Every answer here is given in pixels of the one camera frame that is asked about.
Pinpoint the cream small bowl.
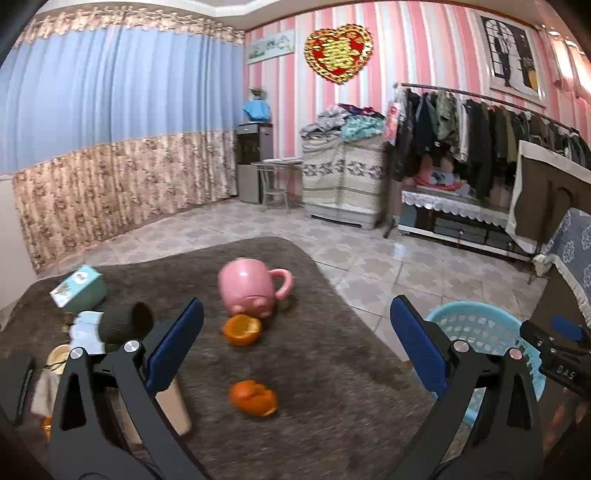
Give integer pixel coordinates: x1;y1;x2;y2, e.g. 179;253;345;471
45;344;70;376

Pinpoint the light blue plastic basket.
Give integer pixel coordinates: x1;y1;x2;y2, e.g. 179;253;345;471
426;301;546;401

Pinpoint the clothes rack with garments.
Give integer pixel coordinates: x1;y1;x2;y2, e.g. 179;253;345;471
382;82;591;239

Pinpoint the orange peel cup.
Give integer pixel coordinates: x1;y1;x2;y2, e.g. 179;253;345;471
221;314;263;347

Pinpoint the small landscape picture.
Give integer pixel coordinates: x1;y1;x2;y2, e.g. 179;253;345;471
246;29;296;65

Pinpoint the teal tissue box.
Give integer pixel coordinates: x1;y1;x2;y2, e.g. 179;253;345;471
50;265;107;315

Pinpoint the orange peel piece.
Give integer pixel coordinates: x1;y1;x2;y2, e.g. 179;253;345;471
229;380;277;418

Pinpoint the white cabinet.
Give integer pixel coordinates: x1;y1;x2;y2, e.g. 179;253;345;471
0;175;37;308

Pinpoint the low TV stand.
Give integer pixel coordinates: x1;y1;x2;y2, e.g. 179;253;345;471
399;187;532;261

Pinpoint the small metal stool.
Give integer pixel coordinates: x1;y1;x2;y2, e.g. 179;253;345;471
253;157;303;213

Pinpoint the grey water dispenser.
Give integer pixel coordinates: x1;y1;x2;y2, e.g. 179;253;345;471
235;122;273;204

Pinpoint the blue covered water bottle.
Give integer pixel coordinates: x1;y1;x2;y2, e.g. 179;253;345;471
242;88;271;123

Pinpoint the brown shaggy rug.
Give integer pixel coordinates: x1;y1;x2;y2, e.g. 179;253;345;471
1;237;433;479

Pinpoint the black ribbed cup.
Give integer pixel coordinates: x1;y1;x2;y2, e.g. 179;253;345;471
98;302;154;345

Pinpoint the framed wedding picture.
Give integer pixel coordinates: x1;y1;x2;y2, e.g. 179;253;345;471
476;11;548;108

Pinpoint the blue floral curtain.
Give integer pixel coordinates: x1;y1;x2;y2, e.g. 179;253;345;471
1;4;245;271

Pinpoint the light blue cloud tray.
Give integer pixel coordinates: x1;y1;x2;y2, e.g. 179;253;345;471
69;311;105;355

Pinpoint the pile of folded clothes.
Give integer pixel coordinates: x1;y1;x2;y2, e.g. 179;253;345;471
300;104;386;141

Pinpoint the person's right hand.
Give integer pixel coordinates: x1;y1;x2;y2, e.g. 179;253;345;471
543;396;590;453

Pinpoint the grey cloth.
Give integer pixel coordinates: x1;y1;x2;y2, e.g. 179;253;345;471
30;369;60;418

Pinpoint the brown chair with cloth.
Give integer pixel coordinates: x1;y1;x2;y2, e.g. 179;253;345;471
506;141;590;255

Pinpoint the pink pig mug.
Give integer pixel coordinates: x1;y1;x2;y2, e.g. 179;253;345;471
217;258;294;319

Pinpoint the orange plastic bag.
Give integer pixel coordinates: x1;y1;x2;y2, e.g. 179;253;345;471
41;417;52;440

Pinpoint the brown phone case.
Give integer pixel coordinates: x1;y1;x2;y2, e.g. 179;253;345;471
113;379;192;446

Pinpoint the red heart wall decoration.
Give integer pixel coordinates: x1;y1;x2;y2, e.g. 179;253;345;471
304;24;374;85

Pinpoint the covered patterned cabinet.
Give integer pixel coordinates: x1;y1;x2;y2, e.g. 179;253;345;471
301;134;386;230

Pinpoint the blue patterned sofa cover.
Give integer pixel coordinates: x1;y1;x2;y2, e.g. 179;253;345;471
534;208;591;327

